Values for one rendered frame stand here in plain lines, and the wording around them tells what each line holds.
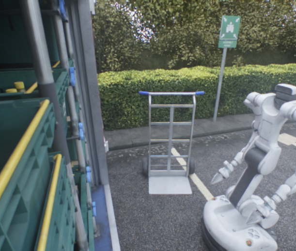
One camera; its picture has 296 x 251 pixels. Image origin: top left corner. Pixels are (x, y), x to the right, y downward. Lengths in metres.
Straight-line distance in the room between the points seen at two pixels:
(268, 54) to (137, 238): 7.66
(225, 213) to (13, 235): 2.02
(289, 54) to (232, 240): 8.22
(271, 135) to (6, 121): 1.53
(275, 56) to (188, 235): 7.47
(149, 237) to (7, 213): 2.06
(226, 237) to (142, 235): 0.83
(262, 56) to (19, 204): 8.33
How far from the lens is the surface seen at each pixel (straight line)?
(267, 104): 1.66
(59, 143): 0.54
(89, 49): 1.40
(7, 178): 0.24
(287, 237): 2.66
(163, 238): 2.25
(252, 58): 7.89
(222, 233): 1.96
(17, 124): 0.50
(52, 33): 1.01
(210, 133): 4.14
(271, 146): 1.66
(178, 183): 2.81
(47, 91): 0.49
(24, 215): 0.28
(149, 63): 6.12
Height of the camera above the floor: 1.85
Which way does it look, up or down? 25 degrees down
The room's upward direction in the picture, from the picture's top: straight up
